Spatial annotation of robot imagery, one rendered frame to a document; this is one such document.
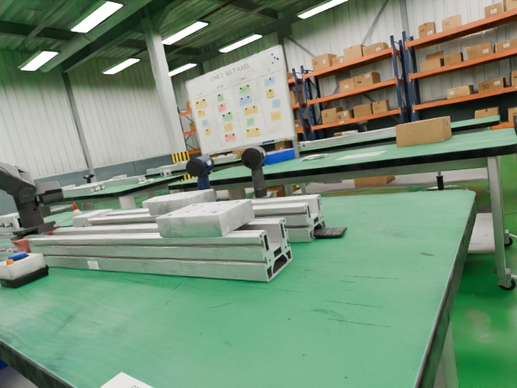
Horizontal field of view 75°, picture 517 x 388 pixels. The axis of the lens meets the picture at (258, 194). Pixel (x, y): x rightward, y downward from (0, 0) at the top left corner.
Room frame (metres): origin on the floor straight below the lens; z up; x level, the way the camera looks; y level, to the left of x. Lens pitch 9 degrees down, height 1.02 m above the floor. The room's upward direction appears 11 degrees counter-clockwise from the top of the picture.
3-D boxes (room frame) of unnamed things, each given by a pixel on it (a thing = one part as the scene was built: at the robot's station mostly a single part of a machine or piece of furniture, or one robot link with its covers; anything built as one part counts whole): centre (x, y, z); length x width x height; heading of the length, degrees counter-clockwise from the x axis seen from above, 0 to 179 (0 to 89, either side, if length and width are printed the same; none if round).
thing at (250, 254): (0.79, 0.32, 0.82); 0.80 x 0.10 x 0.09; 57
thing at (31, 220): (1.04, 0.71, 0.91); 0.10 x 0.07 x 0.07; 147
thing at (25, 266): (0.84, 0.62, 0.81); 0.10 x 0.08 x 0.06; 147
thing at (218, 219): (0.66, 0.11, 0.87); 0.16 x 0.11 x 0.07; 57
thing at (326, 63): (10.36, -3.41, 1.58); 2.83 x 0.98 x 3.15; 52
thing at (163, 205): (0.95, 0.22, 0.87); 0.16 x 0.11 x 0.07; 57
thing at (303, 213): (0.95, 0.22, 0.82); 0.80 x 0.10 x 0.09; 57
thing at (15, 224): (1.81, 1.31, 0.83); 0.11 x 0.10 x 0.10; 149
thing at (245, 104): (4.22, 0.04, 0.97); 1.50 x 0.50 x 1.95; 52
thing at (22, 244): (1.02, 0.72, 0.84); 0.07 x 0.07 x 0.09; 57
